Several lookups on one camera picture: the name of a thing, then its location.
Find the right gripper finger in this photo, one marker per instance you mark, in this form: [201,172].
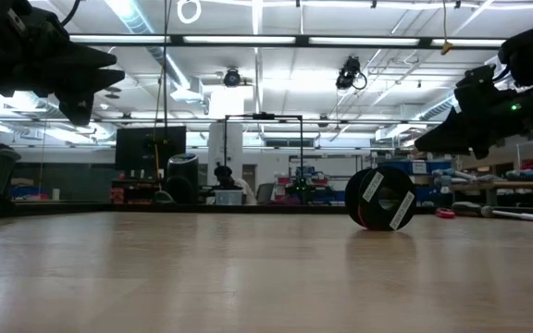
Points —
[447,139]

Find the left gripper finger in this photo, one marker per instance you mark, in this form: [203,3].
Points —
[81,92]
[90,60]

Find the wooden workbench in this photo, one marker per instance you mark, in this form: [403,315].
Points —
[507,186]

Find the red utility knife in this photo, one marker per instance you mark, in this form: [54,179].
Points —
[445,213]

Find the black monitor screen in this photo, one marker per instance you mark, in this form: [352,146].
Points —
[132,148]

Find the hanging yellow plug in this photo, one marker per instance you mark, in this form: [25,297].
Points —
[447,46]

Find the thin black hanging pole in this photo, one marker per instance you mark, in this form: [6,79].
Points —
[164,92]

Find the black overhead light beam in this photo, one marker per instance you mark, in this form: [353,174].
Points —
[301,40]

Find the white plastic container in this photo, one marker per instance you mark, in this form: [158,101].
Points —
[228,197]

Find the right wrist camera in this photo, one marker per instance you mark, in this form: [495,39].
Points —
[477,76]

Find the black mounted camera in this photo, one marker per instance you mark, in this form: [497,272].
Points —
[347,74]
[231,77]

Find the black aluminium table frame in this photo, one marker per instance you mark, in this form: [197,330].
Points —
[109,210]

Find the black background rig frame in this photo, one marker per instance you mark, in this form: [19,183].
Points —
[301,139]

